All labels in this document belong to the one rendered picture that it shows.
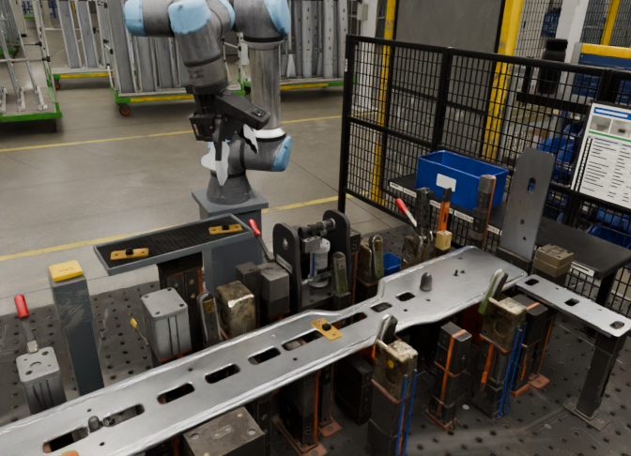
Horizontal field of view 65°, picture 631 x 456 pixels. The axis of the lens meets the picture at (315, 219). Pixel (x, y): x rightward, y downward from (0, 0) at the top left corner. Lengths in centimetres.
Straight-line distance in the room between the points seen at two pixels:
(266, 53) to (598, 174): 110
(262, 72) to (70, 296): 78
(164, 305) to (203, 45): 55
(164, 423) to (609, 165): 146
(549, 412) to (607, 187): 72
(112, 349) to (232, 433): 85
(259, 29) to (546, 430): 132
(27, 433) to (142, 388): 21
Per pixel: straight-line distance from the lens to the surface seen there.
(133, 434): 104
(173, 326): 115
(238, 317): 122
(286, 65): 911
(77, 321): 129
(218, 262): 172
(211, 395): 108
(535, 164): 160
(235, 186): 164
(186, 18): 101
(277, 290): 129
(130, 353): 171
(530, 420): 156
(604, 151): 181
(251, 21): 146
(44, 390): 115
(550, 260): 161
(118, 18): 794
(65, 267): 126
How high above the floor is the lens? 174
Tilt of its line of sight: 25 degrees down
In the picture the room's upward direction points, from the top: 2 degrees clockwise
